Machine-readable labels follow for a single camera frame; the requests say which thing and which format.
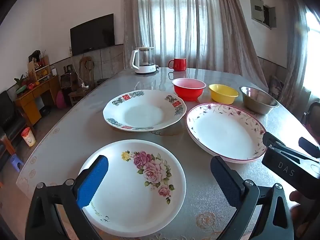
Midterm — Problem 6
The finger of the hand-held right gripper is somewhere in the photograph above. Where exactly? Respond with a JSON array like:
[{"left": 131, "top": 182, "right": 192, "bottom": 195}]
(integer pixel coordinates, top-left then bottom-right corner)
[
  {"left": 262, "top": 131, "right": 286, "bottom": 151},
  {"left": 298, "top": 137, "right": 320, "bottom": 158}
]

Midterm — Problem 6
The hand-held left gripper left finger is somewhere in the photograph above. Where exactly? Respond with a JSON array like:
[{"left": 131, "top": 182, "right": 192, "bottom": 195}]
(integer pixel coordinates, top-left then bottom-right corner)
[{"left": 25, "top": 155, "right": 109, "bottom": 240}]

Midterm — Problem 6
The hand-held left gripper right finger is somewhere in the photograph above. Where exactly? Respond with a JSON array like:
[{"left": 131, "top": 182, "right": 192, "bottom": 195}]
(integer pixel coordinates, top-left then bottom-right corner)
[{"left": 210, "top": 155, "right": 294, "bottom": 240}]

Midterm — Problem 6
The white rose print plate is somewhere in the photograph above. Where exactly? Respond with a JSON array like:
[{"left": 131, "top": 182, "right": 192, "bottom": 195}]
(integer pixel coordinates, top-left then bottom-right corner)
[{"left": 79, "top": 139, "right": 187, "bottom": 238}]

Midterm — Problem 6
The stainless steel bowl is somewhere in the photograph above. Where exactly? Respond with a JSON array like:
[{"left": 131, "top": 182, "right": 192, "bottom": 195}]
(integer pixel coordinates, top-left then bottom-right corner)
[{"left": 239, "top": 86, "right": 279, "bottom": 115}]

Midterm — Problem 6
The pink rimmed floral plate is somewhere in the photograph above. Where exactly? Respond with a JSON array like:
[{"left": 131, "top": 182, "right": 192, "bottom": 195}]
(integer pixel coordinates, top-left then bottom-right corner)
[{"left": 185, "top": 102, "right": 267, "bottom": 164}]

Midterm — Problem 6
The yellow plastic bowl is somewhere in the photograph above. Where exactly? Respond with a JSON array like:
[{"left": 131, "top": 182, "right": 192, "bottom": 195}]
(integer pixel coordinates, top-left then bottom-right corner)
[{"left": 208, "top": 84, "right": 240, "bottom": 104}]

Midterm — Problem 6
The white plate with red characters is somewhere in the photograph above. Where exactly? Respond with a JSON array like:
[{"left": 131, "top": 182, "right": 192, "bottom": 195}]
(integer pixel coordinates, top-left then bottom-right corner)
[{"left": 103, "top": 89, "right": 187, "bottom": 132}]

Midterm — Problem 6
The red plastic bowl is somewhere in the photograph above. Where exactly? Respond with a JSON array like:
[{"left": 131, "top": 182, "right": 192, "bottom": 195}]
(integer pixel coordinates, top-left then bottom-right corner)
[{"left": 172, "top": 78, "right": 207, "bottom": 102}]

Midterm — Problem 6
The person's right hand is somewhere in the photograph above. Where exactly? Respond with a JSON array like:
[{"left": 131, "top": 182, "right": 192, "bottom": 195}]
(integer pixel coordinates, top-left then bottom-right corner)
[{"left": 289, "top": 190, "right": 308, "bottom": 207}]

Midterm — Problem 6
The dark oval back chair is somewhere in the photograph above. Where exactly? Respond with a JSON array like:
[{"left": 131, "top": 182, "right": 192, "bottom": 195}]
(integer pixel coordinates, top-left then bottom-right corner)
[{"left": 301, "top": 102, "right": 320, "bottom": 130}]

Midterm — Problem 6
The folded patterned cloth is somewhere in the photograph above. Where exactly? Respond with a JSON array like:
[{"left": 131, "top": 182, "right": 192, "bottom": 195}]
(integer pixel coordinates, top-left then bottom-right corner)
[{"left": 269, "top": 75, "right": 285, "bottom": 98}]

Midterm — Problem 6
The red and white bin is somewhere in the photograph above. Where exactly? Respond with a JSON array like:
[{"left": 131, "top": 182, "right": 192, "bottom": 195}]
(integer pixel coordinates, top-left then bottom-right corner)
[{"left": 21, "top": 127, "right": 36, "bottom": 147}]

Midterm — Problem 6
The blue plastic stool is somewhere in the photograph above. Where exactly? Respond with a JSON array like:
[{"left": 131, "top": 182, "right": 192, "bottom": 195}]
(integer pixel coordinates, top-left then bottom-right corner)
[{"left": 10, "top": 154, "right": 23, "bottom": 172}]

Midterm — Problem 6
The small wooden stool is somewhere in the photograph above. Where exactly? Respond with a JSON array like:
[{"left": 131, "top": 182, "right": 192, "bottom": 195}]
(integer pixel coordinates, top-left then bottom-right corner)
[{"left": 68, "top": 90, "right": 87, "bottom": 107}]

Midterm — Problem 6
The pink bag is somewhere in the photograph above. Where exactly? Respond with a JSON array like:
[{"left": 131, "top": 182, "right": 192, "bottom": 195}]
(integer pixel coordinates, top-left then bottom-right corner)
[{"left": 56, "top": 90, "right": 67, "bottom": 109}]

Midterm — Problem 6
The narrow beige sheer curtain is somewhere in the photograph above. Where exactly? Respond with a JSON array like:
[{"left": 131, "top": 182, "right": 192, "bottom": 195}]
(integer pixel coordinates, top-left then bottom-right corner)
[{"left": 280, "top": 0, "right": 310, "bottom": 103}]

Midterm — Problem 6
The orange wooden cabinet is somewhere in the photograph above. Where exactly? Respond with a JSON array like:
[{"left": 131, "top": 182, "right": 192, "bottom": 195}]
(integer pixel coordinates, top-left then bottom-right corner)
[{"left": 15, "top": 75, "right": 60, "bottom": 125}]

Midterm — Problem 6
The black sofa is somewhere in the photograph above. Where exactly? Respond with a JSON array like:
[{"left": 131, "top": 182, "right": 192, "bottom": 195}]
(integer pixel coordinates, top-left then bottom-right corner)
[{"left": 0, "top": 90, "right": 28, "bottom": 155}]

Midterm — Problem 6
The small black appliance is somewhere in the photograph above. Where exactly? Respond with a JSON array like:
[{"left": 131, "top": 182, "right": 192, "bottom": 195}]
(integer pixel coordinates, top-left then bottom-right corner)
[{"left": 60, "top": 72, "right": 73, "bottom": 88}]

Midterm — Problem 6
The rattan chair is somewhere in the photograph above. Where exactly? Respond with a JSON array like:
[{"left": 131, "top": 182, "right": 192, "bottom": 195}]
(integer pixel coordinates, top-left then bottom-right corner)
[{"left": 79, "top": 56, "right": 97, "bottom": 88}]

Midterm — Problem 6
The red mug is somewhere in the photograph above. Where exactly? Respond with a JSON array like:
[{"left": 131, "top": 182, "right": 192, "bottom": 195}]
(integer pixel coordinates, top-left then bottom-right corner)
[{"left": 168, "top": 57, "right": 187, "bottom": 72}]

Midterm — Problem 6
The green leafy plant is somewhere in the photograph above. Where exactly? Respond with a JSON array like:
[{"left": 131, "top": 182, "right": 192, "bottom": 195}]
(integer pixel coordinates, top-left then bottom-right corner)
[{"left": 14, "top": 75, "right": 28, "bottom": 93}]

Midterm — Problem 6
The small wooden shelf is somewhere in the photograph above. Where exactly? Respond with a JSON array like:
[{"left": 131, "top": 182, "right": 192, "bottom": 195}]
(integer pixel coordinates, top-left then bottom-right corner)
[{"left": 27, "top": 55, "right": 52, "bottom": 82}]

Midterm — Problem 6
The white glass electric kettle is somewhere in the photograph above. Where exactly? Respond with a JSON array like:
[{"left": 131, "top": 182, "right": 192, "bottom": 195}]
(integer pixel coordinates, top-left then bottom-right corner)
[{"left": 131, "top": 45, "right": 158, "bottom": 75}]

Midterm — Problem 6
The wide beige sheer curtain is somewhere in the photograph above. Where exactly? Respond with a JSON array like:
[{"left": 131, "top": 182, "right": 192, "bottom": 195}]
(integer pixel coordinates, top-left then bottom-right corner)
[{"left": 123, "top": 0, "right": 269, "bottom": 93}]

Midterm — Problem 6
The grey wall electrical panel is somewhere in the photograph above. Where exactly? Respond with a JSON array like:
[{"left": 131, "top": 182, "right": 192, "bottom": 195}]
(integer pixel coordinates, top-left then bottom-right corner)
[{"left": 250, "top": 0, "right": 277, "bottom": 30}]

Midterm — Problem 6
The black wall television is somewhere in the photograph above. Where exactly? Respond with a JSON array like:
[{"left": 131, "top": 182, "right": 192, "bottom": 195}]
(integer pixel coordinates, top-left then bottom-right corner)
[{"left": 70, "top": 14, "right": 115, "bottom": 56}]

